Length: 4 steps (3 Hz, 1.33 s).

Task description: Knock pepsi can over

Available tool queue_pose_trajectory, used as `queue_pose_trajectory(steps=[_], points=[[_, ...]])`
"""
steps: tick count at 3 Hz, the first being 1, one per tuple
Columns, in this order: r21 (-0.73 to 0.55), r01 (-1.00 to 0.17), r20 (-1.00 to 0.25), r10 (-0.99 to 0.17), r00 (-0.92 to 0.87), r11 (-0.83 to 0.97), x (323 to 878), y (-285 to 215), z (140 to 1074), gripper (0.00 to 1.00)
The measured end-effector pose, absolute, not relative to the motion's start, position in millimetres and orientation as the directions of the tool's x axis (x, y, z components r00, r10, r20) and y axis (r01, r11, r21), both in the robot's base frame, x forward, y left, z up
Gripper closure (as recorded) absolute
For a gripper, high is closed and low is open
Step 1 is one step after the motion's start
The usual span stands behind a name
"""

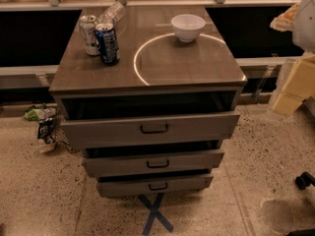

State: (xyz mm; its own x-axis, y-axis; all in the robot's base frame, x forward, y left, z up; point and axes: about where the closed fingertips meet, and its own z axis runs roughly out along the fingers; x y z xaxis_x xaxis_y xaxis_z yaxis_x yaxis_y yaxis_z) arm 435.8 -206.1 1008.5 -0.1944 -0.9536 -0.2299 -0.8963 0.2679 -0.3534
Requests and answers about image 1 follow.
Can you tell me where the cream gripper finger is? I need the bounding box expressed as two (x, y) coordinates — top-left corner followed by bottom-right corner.
(272, 54), (315, 116)
(270, 3), (298, 31)

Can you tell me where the blue pepsi can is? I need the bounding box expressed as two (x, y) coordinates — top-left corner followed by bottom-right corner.
(94, 23), (119, 66)

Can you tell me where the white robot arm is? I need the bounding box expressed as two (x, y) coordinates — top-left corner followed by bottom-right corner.
(270, 0), (315, 117)

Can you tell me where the white green soda can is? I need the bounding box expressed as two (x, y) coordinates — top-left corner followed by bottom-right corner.
(79, 15), (99, 56)

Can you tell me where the top grey drawer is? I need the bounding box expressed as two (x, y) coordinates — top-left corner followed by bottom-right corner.
(61, 111), (239, 148)

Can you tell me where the grey drawer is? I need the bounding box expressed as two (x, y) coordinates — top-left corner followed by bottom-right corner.
(96, 173), (214, 198)
(83, 149), (224, 177)
(61, 111), (239, 148)

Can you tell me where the black chair caster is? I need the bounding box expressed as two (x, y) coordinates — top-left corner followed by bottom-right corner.
(294, 172), (315, 190)

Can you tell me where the white ceramic bowl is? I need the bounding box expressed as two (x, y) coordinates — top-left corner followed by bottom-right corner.
(171, 14), (206, 42)

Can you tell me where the middle grey drawer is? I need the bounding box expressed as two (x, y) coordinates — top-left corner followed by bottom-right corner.
(83, 149), (224, 177)

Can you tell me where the grey drawer cabinet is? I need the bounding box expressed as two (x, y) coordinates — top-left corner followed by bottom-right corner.
(48, 5), (248, 199)

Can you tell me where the clear plastic water bottle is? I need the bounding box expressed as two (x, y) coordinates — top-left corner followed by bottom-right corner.
(97, 1), (125, 25)

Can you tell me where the bottom grey drawer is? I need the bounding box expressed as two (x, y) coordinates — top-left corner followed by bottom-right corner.
(96, 173), (214, 198)

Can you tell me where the blue tape cross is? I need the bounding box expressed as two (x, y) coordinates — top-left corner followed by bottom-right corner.
(138, 193), (173, 236)

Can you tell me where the black white chip bag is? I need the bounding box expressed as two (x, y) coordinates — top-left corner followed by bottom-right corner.
(37, 117), (55, 144)

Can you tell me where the wire mesh basket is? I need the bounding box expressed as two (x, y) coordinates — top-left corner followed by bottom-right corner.
(53, 115), (77, 153)

